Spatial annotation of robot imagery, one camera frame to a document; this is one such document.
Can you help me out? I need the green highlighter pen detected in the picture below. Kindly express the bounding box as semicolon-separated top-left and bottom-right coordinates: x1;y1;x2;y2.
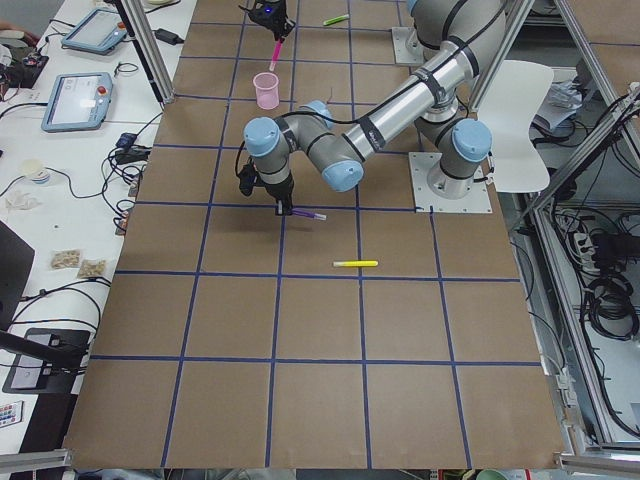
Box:
322;14;350;26

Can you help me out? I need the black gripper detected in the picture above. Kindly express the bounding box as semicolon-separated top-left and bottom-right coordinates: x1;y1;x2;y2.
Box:
247;0;295;38
265;177;294;216

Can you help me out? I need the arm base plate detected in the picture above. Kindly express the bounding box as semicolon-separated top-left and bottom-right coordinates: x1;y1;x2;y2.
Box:
409;152;492;214
391;27;441;66

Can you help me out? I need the blue plaid pouch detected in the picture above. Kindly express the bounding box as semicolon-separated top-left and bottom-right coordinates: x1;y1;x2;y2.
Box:
116;132;137;150

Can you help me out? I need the purple highlighter pen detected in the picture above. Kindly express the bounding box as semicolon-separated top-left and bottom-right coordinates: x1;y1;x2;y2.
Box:
291;208;327;221

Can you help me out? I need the aluminium frame post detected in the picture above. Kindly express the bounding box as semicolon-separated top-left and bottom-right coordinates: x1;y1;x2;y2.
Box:
114;0;175;105

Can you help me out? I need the white plastic chair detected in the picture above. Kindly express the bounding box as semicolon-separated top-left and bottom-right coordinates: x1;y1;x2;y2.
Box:
477;60;554;193

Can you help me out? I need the far teach pendant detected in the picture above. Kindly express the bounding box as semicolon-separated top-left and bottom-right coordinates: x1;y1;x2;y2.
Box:
61;8;127;55

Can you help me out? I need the pink mesh cup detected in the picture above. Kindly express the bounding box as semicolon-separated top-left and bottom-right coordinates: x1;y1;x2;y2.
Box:
252;71;279;110

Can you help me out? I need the yellow highlighter pen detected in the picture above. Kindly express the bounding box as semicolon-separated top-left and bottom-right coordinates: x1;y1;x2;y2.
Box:
332;260;379;268

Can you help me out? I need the near teach pendant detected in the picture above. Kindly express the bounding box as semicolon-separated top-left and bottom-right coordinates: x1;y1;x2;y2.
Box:
41;72;113;133

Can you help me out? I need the black camera stand base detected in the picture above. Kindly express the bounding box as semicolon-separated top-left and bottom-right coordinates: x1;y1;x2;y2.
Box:
1;328;91;394

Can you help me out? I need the pink highlighter pen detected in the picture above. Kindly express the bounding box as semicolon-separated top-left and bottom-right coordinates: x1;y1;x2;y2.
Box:
268;39;284;72

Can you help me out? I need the teach pendant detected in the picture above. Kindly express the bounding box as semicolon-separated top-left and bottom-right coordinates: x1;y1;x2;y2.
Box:
61;8;127;55
41;72;113;133

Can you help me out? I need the black power adapter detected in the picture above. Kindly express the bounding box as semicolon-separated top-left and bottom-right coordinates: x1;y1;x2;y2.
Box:
154;28;184;45

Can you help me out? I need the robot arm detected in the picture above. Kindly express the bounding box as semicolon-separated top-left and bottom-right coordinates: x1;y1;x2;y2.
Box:
236;1;506;216

